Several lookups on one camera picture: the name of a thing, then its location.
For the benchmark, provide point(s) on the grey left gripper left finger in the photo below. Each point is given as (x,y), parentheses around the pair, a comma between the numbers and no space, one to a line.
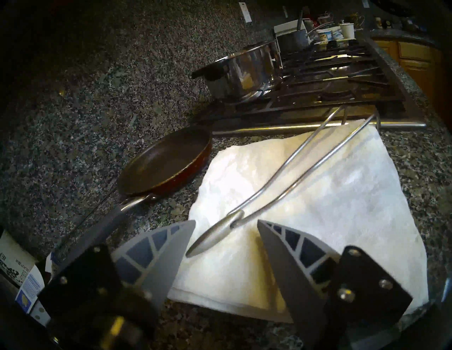
(155,257)

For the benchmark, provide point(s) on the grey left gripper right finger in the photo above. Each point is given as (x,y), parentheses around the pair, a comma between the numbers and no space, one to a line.
(293,275)

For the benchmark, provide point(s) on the white napkin stack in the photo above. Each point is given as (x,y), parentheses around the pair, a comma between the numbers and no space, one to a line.
(353,211)

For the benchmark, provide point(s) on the red frying pan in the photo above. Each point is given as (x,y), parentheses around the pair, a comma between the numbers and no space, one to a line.
(166,162)

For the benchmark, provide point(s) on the blue white foil box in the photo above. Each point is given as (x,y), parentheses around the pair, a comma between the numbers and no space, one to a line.
(14,261)

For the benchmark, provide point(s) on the steel gas stove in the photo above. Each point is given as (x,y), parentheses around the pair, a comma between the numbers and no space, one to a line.
(335,88)

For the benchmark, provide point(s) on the stainless steel pot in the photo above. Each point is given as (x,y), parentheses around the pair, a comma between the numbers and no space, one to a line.
(247,70)

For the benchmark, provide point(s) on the dark saucepan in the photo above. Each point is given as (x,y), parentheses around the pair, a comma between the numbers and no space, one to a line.
(293,42)

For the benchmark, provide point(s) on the blue white cup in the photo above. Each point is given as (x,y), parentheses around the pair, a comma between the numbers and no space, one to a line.
(325,36)

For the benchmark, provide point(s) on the wooden corner base cabinet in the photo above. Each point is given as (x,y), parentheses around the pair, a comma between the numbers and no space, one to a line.
(416,63)

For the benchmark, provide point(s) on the white mug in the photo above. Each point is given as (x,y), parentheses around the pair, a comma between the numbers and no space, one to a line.
(348,31)

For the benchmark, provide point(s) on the white wall outlet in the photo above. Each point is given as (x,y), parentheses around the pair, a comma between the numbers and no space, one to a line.
(245,12)

